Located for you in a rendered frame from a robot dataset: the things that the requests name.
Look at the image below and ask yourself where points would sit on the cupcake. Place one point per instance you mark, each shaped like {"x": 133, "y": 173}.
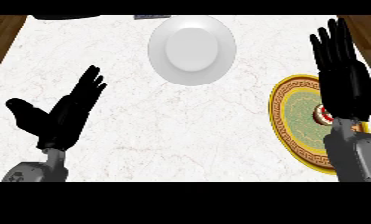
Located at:
{"x": 323, "y": 115}

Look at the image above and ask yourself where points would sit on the gold and green patterned plate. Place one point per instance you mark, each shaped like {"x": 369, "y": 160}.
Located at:
{"x": 297, "y": 116}

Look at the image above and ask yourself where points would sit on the grey flat object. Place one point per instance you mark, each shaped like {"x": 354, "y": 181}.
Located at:
{"x": 152, "y": 16}

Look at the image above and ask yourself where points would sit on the white plate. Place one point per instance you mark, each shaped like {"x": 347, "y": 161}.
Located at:
{"x": 192, "y": 50}

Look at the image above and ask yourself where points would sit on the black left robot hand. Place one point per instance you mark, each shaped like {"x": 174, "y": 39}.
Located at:
{"x": 68, "y": 116}

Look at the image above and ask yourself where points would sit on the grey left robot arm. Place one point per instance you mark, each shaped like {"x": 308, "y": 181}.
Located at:
{"x": 42, "y": 169}

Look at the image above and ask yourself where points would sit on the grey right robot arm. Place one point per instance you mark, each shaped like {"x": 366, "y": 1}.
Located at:
{"x": 351, "y": 152}

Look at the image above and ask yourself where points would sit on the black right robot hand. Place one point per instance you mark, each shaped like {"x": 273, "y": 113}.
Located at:
{"x": 344, "y": 84}

